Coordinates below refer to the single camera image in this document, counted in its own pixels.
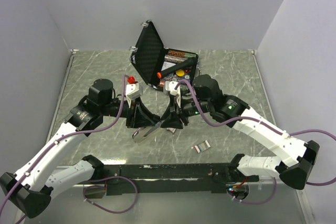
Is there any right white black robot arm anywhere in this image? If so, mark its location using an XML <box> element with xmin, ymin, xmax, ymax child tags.
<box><xmin>161</xmin><ymin>74</ymin><xmax>320</xmax><ymax>190</ymax></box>

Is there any yellow poker chip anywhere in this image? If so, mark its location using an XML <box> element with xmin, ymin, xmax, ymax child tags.
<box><xmin>175</xmin><ymin>69</ymin><xmax>185</xmax><ymax>77</ymax></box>

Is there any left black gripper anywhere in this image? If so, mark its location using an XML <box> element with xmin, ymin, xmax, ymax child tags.
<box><xmin>100</xmin><ymin>95</ymin><xmax>155</xmax><ymax>127</ymax></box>

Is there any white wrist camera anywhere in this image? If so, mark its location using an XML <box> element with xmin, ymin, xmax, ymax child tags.
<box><xmin>125</xmin><ymin>76</ymin><xmax>143</xmax><ymax>102</ymax></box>
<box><xmin>163</xmin><ymin>81</ymin><xmax>181</xmax><ymax>108</ymax></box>

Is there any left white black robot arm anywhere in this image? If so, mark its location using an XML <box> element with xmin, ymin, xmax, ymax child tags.
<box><xmin>1</xmin><ymin>76</ymin><xmax>160</xmax><ymax>218</ymax></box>

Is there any striped staple strip pack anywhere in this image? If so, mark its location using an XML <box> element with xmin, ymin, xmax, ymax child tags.
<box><xmin>193</xmin><ymin>140</ymin><xmax>211</xmax><ymax>154</ymax></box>

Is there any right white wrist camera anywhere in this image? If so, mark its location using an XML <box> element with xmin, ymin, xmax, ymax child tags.
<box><xmin>163</xmin><ymin>81</ymin><xmax>181</xmax><ymax>108</ymax></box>

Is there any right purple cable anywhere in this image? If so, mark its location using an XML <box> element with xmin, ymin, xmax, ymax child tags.
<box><xmin>174</xmin><ymin>78</ymin><xmax>336</xmax><ymax>205</ymax></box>

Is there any black stapler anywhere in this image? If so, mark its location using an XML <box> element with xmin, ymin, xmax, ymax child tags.
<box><xmin>132</xmin><ymin>121</ymin><xmax>162</xmax><ymax>143</ymax></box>

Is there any black poker chip case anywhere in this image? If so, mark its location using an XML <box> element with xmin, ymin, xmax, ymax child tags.
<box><xmin>129</xmin><ymin>20</ymin><xmax>199</xmax><ymax>91</ymax></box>

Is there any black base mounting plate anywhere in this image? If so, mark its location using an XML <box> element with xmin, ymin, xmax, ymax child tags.
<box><xmin>96</xmin><ymin>163</ymin><xmax>259</xmax><ymax>194</ymax></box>

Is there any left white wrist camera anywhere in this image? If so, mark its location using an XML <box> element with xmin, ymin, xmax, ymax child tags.
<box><xmin>125</xmin><ymin>76</ymin><xmax>143</xmax><ymax>102</ymax></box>

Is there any black marker orange cap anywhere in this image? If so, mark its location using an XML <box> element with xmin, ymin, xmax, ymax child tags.
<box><xmin>156</xmin><ymin>57</ymin><xmax>197</xmax><ymax>79</ymax></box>

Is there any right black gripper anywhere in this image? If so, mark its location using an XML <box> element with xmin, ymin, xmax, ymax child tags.
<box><xmin>161</xmin><ymin>94</ymin><xmax>212</xmax><ymax>130</ymax></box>

